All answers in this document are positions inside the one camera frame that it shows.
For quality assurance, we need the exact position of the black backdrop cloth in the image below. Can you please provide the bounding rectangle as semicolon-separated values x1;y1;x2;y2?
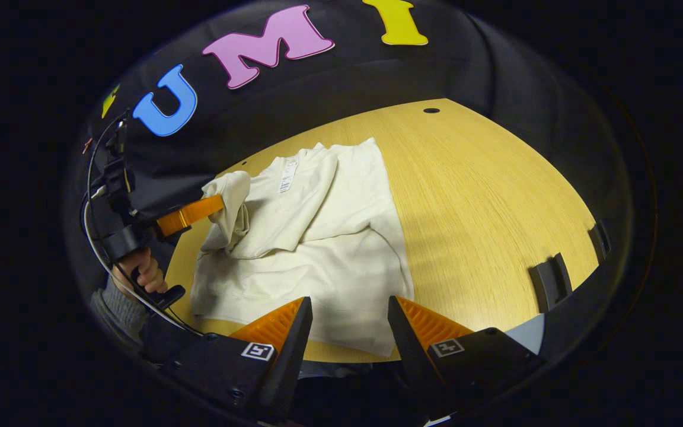
66;0;636;285

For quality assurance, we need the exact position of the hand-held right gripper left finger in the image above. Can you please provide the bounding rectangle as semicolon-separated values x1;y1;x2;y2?
158;297;314;425

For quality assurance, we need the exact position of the cream white sweater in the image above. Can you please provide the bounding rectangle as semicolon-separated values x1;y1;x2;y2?
190;138;414;358

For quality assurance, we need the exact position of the thin white gripper cable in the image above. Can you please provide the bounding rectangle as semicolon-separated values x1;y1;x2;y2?
82;116;206;337

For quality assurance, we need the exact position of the black table edge clamp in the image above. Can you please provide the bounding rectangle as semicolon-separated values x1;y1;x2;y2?
588;221;611;262
529;253;573;314

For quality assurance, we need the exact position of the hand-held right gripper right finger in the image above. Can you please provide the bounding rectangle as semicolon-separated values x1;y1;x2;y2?
387;295;547;422

